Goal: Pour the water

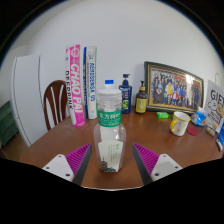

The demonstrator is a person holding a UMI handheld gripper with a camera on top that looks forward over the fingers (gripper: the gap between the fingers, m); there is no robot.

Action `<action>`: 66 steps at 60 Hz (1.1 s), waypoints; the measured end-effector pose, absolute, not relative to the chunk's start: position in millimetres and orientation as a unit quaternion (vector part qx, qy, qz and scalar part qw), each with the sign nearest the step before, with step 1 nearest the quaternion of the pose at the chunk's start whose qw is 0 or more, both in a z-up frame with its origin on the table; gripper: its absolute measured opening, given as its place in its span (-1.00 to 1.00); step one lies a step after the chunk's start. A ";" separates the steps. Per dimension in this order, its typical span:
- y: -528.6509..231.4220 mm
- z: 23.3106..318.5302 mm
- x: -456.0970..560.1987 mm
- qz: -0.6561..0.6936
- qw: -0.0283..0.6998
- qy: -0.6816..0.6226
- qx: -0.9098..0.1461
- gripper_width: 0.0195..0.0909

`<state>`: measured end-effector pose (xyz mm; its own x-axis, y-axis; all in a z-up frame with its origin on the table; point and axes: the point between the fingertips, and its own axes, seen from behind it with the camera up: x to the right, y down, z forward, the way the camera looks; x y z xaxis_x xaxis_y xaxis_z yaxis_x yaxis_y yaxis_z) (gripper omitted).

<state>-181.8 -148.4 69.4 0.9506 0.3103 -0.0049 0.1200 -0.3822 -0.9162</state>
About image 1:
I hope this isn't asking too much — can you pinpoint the blue pump bottle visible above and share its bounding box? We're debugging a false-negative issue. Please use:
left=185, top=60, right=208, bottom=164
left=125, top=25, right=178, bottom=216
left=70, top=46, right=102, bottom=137
left=118, top=73, right=133, bottom=115

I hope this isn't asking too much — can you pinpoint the framed group picture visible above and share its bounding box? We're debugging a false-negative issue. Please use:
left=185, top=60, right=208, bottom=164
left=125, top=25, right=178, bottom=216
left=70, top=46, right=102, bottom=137
left=143, top=60, right=205, bottom=115

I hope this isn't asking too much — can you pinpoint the clear plastic bottle green label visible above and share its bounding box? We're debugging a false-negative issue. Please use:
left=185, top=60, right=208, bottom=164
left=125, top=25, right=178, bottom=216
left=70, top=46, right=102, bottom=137
left=93, top=88, right=127, bottom=174

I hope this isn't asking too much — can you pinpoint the white mug yellow rim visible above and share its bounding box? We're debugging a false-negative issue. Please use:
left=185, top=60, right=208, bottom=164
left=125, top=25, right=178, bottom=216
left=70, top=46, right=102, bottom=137
left=169, top=111, right=192, bottom=137

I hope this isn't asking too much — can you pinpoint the white bottle blue cap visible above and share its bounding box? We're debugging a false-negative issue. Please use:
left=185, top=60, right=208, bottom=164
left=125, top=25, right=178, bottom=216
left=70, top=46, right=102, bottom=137
left=104, top=79, right=115, bottom=90

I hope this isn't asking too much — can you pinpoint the blue tissue pack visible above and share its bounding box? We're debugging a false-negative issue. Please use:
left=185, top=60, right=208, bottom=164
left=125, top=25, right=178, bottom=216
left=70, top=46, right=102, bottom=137
left=190, top=110, right=208, bottom=128

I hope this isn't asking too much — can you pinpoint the pink cylindrical tube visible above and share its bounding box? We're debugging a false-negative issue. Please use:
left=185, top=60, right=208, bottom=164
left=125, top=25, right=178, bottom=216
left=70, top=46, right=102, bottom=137
left=65, top=44, right=86, bottom=128

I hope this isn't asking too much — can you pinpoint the small green packet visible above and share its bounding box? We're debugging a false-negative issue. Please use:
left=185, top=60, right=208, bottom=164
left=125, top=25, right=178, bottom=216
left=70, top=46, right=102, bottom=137
left=156, top=111, right=170, bottom=119

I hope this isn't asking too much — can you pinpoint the white paper gift bag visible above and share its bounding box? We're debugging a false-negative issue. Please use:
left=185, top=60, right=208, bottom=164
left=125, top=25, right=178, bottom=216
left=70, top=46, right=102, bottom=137
left=203, top=72, right=224, bottom=134

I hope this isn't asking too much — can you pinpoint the red round coaster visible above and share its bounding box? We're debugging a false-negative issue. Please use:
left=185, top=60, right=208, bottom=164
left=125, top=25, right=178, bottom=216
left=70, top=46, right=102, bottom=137
left=186, top=124, right=199, bottom=137

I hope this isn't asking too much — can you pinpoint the brown wooden chair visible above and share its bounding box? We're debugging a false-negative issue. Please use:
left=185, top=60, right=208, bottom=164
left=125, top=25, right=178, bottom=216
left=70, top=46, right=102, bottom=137
left=43, top=79, right=70, bottom=132

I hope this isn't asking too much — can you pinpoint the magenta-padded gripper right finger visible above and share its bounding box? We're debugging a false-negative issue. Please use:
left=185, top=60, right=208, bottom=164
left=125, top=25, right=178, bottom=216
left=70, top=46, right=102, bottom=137
left=131, top=143, right=184, bottom=185

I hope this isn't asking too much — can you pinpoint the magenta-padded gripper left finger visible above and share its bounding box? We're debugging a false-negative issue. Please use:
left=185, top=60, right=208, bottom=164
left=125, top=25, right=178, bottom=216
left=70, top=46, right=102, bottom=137
left=41, top=143, right=93, bottom=185

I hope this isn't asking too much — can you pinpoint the green upholstered seat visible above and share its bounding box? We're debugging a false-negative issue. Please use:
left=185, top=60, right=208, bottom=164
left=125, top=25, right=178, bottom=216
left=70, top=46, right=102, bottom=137
left=0, top=100, right=19, bottom=147

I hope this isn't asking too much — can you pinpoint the amber pump bottle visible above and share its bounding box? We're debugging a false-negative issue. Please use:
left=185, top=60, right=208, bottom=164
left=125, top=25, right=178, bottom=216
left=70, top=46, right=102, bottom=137
left=134, top=80, right=148, bottom=115

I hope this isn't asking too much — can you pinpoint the white cylindrical tube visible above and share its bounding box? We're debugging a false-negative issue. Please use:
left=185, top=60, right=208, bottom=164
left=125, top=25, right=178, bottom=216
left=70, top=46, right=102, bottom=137
left=82, top=45, right=98, bottom=120

